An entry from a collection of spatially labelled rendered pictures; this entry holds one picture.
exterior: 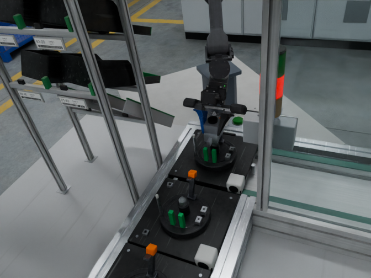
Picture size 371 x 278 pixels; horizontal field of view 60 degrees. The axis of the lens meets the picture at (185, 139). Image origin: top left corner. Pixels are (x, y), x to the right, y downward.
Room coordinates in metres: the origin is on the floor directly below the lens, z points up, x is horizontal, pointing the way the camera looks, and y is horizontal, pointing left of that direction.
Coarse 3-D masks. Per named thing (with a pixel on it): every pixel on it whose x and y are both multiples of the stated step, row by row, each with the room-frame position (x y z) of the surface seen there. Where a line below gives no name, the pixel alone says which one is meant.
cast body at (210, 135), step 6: (210, 120) 0.78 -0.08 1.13; (216, 120) 0.78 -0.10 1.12; (204, 126) 0.78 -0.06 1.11; (210, 126) 0.77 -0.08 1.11; (216, 126) 0.76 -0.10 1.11; (204, 132) 0.78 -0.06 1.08; (210, 132) 0.77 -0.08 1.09; (216, 132) 0.76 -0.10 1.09; (222, 132) 0.80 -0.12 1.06; (204, 138) 0.77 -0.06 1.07; (210, 138) 0.76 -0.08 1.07; (216, 138) 0.75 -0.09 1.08; (210, 144) 0.75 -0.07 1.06
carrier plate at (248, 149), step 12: (192, 144) 0.87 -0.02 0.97; (240, 144) 0.83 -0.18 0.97; (252, 144) 0.82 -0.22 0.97; (180, 156) 0.82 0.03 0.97; (192, 156) 0.81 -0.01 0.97; (240, 156) 0.77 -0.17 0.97; (252, 156) 0.76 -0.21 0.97; (180, 168) 0.76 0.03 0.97; (192, 168) 0.75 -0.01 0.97; (228, 168) 0.72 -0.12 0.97; (240, 168) 0.72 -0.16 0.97; (180, 180) 0.72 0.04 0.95; (204, 180) 0.69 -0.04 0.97; (216, 180) 0.68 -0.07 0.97; (240, 192) 0.63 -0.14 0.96
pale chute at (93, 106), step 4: (60, 84) 0.98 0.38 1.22; (68, 88) 1.00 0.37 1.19; (56, 96) 0.96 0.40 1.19; (68, 96) 0.99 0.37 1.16; (88, 100) 0.90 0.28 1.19; (92, 100) 0.91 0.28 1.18; (88, 104) 0.90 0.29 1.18; (92, 104) 0.91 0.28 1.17; (96, 104) 0.92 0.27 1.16; (92, 108) 0.90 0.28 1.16; (96, 108) 0.91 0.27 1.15; (116, 112) 0.97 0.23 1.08; (120, 112) 0.99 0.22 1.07; (132, 116) 1.02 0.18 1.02
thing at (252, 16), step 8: (248, 0) 3.77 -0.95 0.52; (256, 0) 3.73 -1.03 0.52; (248, 8) 3.77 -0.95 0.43; (256, 8) 3.73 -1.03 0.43; (248, 16) 3.77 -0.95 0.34; (256, 16) 3.73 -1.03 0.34; (248, 24) 3.77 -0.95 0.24; (256, 24) 3.73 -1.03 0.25; (248, 32) 3.77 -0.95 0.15; (256, 32) 3.73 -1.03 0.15; (248, 40) 3.81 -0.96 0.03; (256, 40) 3.76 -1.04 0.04
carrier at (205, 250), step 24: (168, 192) 0.66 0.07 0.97; (216, 192) 0.64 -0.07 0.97; (144, 216) 0.59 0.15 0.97; (168, 216) 0.56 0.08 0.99; (192, 216) 0.55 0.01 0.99; (216, 216) 0.55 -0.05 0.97; (144, 240) 0.51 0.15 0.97; (168, 240) 0.50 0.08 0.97; (192, 240) 0.49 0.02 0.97; (216, 240) 0.47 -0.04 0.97; (192, 264) 0.43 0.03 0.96
